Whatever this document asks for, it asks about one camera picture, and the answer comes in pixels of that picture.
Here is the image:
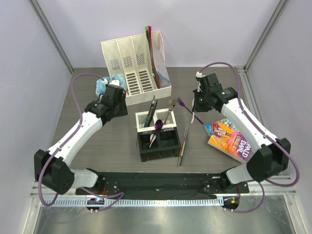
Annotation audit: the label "brown wooden chopstick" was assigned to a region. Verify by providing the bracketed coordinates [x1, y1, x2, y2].
[179, 127, 189, 166]

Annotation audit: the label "black two-slot utensil container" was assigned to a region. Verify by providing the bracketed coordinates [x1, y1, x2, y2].
[137, 127, 181, 162]

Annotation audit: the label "black plastic knife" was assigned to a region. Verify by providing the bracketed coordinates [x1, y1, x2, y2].
[149, 99, 158, 126]

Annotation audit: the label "teal handled black knife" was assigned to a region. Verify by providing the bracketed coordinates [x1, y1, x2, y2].
[144, 96, 156, 128]

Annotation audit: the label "thin dark metal chopstick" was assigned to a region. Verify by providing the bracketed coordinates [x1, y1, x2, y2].
[177, 137, 183, 167]

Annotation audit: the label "light blue headphones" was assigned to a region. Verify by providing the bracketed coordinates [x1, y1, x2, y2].
[96, 74, 128, 97]

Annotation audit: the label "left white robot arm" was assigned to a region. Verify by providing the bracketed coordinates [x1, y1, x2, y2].
[34, 81, 128, 195]

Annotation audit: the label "purple metallic spoon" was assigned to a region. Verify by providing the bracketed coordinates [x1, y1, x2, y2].
[155, 119, 163, 130]

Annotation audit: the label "silver metal fork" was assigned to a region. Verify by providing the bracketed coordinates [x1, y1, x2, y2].
[163, 99, 174, 125]

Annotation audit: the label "blue treehouse book underneath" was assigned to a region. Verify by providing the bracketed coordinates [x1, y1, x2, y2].
[205, 118, 237, 136]

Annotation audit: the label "white file organizer rack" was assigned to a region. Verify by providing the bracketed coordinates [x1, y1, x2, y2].
[101, 33, 172, 106]

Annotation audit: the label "coloured plastic folders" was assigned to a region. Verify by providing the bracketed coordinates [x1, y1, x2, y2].
[145, 26, 171, 89]

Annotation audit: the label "white two-slot utensil container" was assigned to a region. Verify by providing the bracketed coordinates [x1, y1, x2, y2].
[135, 108, 176, 133]

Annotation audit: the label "purple plastic fork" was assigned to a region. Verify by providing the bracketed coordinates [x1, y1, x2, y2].
[177, 97, 204, 125]

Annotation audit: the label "slotted cable duct strip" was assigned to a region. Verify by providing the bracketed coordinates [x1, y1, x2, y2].
[53, 196, 224, 207]

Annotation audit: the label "Roald Dahl colourful book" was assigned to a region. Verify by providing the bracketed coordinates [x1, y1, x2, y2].
[207, 123, 252, 163]

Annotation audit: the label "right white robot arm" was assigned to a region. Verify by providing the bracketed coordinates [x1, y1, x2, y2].
[193, 73, 291, 193]

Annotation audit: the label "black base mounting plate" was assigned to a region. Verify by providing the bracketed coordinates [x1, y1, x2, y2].
[85, 172, 250, 195]

